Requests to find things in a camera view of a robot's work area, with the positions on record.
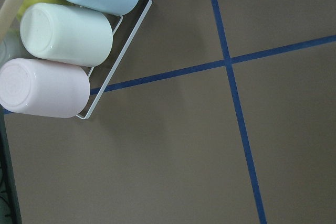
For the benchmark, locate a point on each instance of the mint green cup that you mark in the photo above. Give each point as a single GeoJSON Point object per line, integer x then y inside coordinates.
{"type": "Point", "coordinates": [67, 34]}

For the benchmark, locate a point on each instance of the pink cup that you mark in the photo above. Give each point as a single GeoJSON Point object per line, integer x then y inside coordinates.
{"type": "Point", "coordinates": [44, 88]}

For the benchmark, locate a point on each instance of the white wire cup rack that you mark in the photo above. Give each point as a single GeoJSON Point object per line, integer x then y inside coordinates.
{"type": "Point", "coordinates": [124, 29]}

